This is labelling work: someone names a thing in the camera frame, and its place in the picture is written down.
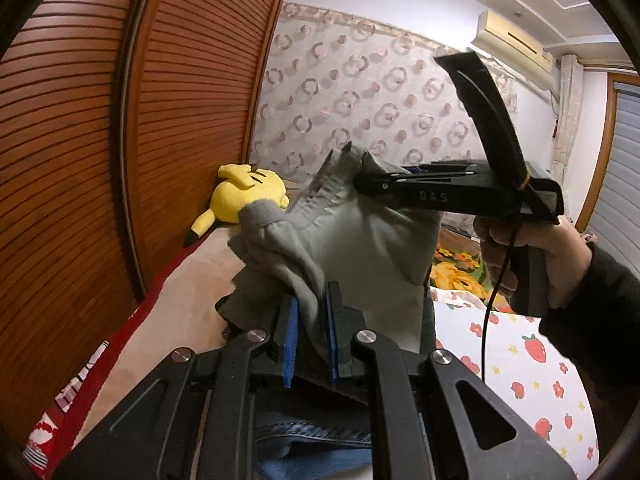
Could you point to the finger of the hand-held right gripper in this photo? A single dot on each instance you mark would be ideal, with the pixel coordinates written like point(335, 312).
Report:
point(440, 167)
point(382, 185)

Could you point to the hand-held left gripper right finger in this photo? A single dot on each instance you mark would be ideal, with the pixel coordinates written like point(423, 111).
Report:
point(331, 340)

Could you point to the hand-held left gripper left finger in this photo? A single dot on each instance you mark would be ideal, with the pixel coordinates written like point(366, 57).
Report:
point(289, 345)

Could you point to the grey-green pants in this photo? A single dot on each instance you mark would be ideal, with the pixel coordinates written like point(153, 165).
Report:
point(370, 250)

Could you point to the person's right forearm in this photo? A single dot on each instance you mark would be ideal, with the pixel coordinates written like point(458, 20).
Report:
point(600, 320)

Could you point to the person's right hand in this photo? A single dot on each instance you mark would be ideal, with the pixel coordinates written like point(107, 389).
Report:
point(565, 255)

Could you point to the blue jeans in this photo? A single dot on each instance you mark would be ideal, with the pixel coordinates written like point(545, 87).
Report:
point(310, 435)

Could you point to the cream window curtain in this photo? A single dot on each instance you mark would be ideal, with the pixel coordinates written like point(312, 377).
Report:
point(567, 110)

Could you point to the beige blanket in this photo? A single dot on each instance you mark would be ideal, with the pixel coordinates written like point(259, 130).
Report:
point(165, 310)

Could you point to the window with grey blinds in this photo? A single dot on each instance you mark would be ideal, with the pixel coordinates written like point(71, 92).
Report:
point(620, 170)

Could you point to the yellow plush toy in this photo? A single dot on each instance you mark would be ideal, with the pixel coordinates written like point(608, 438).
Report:
point(240, 195)

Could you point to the beige air conditioner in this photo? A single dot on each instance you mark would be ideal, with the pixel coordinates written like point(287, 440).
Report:
point(515, 45)

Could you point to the red patterned blanket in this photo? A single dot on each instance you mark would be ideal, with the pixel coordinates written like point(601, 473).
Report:
point(125, 330)

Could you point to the wooden louvered wardrobe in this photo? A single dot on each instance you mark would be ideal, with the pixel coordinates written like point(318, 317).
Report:
point(150, 110)

